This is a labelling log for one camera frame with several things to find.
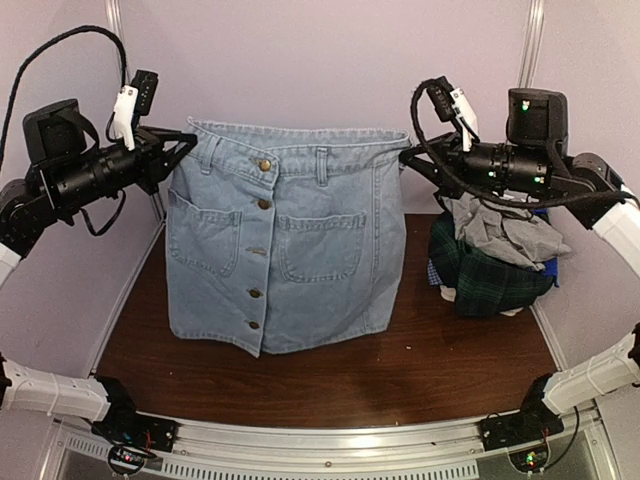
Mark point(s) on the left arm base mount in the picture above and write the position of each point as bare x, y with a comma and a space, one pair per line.
136, 440

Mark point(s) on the right aluminium post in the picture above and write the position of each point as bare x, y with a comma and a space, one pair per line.
533, 34

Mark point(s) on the blue checked cloth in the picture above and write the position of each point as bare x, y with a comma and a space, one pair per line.
433, 276

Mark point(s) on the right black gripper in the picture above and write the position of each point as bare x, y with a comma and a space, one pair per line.
430, 170

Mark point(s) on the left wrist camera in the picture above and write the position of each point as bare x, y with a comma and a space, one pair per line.
133, 101

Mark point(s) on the grey shirt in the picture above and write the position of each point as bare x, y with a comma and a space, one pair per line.
511, 235

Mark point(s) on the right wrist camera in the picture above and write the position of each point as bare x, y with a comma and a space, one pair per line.
452, 105

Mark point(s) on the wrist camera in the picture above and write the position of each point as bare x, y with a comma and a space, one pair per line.
452, 105
133, 101

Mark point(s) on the left aluminium post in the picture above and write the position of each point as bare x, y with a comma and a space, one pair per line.
114, 21

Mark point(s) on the light blue denim skirt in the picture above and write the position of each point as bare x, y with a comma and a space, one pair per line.
282, 240

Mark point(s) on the aluminium front rail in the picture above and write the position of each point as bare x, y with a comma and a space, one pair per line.
442, 450

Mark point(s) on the dark green plaid garment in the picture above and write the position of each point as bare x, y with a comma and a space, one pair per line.
484, 286

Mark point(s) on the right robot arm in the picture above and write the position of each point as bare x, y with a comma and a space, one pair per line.
597, 198

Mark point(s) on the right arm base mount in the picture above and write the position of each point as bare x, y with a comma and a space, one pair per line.
526, 432

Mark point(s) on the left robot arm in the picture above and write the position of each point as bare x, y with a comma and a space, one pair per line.
71, 297

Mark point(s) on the aluminium post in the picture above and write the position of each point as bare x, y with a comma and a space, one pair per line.
114, 21
533, 34

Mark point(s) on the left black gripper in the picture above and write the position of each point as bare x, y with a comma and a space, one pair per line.
157, 163

